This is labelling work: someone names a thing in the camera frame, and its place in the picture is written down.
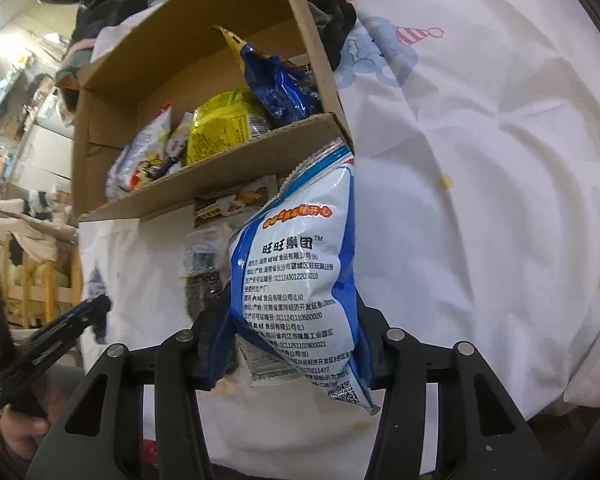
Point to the dark seaweed snack packet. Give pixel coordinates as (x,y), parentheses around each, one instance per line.
(205,295)

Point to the brown cardboard box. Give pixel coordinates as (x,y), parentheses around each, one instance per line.
(207,180)

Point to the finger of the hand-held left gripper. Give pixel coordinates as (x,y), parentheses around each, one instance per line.
(65,327)

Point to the white barcode snack packet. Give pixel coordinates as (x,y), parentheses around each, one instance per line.
(267,367)

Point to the blue cartoon snack packet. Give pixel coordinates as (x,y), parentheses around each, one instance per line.
(275,85)

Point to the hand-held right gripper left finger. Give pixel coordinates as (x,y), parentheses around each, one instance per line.
(217,355)

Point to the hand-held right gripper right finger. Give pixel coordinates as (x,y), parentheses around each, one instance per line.
(386,365)

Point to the person's left hand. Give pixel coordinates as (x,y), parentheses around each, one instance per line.
(22,430)

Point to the silver snack packet red edge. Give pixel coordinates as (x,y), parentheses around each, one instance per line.
(137,155)
(177,142)

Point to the brown snack packet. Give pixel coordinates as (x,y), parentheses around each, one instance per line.
(235,202)

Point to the black cloth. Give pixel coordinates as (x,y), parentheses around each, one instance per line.
(337,25)

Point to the yellow snack packet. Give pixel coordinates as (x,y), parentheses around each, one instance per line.
(220,125)

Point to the white and blue snack packet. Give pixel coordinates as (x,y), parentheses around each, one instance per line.
(295,280)

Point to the clear snack packet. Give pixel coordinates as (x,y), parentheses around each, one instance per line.
(207,250)

